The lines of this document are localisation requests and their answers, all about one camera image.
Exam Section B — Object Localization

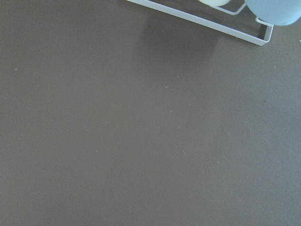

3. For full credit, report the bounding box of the white plastic cup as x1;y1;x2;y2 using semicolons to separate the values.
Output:
199;0;231;7

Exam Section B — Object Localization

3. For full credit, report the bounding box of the blue plastic cup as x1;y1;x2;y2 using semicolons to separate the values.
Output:
245;0;301;26

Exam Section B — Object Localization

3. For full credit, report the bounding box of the white cup rack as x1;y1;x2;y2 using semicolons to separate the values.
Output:
131;0;274;46

